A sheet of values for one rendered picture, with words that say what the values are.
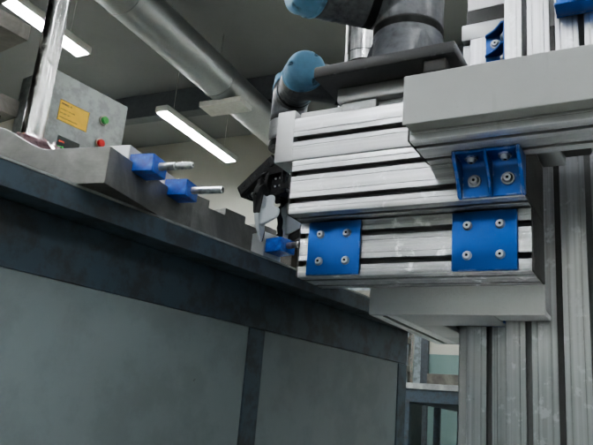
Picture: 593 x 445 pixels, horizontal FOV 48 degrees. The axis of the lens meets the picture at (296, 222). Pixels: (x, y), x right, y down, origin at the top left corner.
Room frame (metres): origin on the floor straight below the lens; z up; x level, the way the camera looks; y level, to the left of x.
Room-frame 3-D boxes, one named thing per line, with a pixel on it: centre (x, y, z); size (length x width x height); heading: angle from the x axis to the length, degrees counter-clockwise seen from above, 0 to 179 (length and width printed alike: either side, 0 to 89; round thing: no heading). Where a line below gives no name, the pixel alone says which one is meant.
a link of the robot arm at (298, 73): (1.17, 0.00, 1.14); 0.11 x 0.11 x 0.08; 11
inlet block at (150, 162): (0.94, 0.22, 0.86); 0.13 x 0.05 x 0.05; 71
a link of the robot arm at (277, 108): (1.26, 0.03, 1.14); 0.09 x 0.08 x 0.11; 11
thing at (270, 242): (1.25, 0.02, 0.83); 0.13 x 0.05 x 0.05; 47
